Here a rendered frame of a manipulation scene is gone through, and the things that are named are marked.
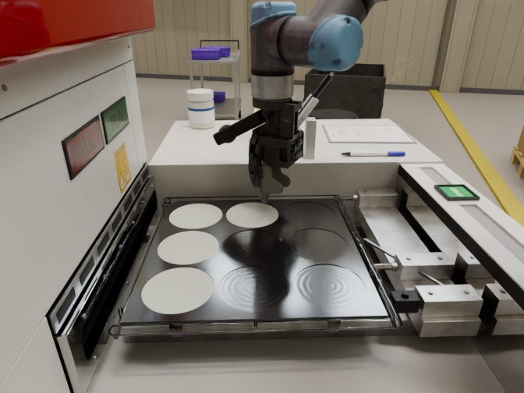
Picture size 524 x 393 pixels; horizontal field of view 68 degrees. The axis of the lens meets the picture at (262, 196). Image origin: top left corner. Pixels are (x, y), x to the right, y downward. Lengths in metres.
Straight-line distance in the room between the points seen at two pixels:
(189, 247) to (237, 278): 0.12
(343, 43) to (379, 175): 0.37
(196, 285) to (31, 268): 0.23
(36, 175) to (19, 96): 0.08
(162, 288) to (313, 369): 0.24
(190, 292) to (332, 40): 0.40
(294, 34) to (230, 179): 0.35
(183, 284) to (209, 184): 0.31
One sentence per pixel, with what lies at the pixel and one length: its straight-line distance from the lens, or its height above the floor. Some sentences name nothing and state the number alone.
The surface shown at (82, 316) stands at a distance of 0.52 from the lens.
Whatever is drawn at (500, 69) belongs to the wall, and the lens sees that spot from 7.47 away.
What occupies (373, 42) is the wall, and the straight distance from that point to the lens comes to 7.16.
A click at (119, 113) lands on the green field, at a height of 1.10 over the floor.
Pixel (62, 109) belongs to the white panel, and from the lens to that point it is 0.50.
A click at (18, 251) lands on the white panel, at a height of 1.06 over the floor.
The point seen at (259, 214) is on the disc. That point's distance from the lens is 0.75.
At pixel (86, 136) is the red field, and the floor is 1.11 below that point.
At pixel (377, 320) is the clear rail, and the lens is 0.53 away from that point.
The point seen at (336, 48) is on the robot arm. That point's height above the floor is 1.21.
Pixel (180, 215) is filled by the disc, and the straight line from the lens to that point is 0.76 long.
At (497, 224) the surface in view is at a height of 0.96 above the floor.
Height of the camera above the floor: 1.26
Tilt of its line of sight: 26 degrees down
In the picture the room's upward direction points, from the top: straight up
